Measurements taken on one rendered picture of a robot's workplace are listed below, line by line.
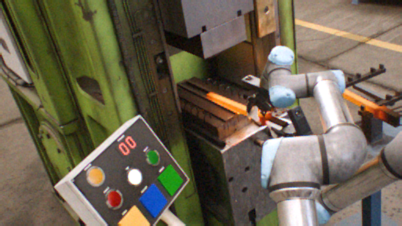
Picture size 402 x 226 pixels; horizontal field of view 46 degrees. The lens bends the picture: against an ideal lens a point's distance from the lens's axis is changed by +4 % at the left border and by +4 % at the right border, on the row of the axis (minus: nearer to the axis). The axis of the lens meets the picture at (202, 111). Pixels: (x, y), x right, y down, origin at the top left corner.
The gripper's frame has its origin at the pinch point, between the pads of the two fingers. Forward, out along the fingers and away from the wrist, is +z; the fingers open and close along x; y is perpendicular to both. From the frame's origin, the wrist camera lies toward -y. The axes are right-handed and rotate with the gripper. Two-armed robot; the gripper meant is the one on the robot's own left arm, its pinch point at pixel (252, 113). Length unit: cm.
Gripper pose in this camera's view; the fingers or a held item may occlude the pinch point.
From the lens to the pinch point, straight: 173.6
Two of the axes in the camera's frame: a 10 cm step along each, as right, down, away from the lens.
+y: 6.0, 6.9, -4.0
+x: 7.9, -4.2, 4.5
